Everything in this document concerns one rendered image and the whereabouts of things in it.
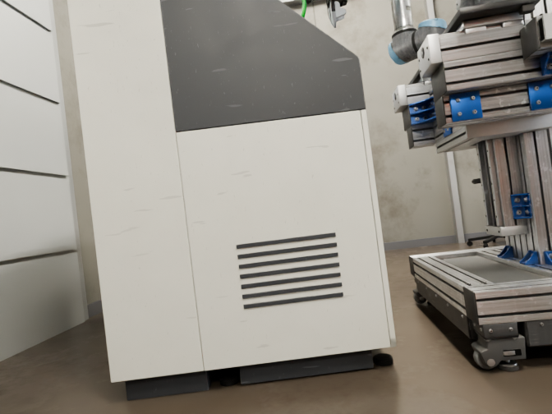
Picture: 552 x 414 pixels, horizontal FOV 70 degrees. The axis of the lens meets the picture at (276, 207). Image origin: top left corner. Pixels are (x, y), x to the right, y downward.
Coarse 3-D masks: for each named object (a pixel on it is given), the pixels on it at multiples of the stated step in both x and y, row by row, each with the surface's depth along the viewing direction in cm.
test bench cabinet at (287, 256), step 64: (256, 128) 118; (320, 128) 119; (192, 192) 118; (256, 192) 118; (320, 192) 118; (192, 256) 118; (256, 256) 118; (320, 256) 118; (384, 256) 118; (256, 320) 117; (320, 320) 117; (384, 320) 118
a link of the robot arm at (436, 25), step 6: (438, 18) 169; (420, 24) 173; (426, 24) 170; (432, 24) 168; (438, 24) 168; (444, 24) 169; (420, 30) 173; (426, 30) 170; (432, 30) 168; (438, 30) 168; (414, 36) 175; (420, 36) 172; (414, 42) 175; (420, 42) 173; (414, 48) 176
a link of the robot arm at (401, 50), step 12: (396, 0) 182; (408, 0) 181; (396, 12) 182; (408, 12) 181; (396, 24) 183; (408, 24) 180; (396, 36) 181; (408, 36) 178; (396, 48) 182; (408, 48) 178; (396, 60) 185; (408, 60) 183
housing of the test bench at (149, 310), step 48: (96, 0) 119; (144, 0) 119; (96, 48) 119; (144, 48) 119; (96, 96) 118; (144, 96) 118; (96, 144) 118; (144, 144) 118; (96, 192) 118; (144, 192) 118; (96, 240) 117; (144, 240) 118; (144, 288) 117; (192, 288) 117; (144, 336) 117; (192, 336) 117; (144, 384) 120; (192, 384) 120
